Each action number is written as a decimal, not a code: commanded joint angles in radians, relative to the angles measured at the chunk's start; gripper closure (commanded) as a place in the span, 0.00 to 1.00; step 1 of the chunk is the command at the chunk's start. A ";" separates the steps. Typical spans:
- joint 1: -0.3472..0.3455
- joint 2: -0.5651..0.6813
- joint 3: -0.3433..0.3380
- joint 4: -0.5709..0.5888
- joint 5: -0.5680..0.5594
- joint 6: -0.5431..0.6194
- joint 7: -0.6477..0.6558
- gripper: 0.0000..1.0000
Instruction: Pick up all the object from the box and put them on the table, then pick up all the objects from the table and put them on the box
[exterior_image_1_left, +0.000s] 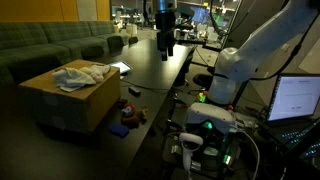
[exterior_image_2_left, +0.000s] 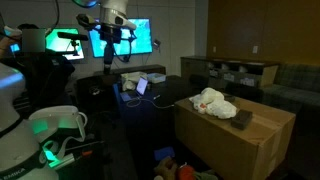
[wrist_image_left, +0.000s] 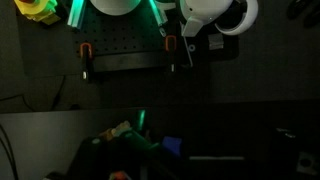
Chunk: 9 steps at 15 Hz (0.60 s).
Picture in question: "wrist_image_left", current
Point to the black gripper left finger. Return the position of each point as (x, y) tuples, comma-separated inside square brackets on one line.
[(141, 120)]

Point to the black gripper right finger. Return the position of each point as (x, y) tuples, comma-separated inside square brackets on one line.
[(260, 136)]

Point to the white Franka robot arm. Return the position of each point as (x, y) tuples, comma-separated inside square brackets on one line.
[(115, 6)]

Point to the yellow emergency stop box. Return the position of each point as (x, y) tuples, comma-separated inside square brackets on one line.
[(33, 11)]

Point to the blue sponge cloth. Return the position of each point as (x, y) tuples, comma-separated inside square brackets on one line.
[(172, 146)]

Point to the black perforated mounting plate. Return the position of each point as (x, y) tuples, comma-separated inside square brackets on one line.
[(126, 36)]

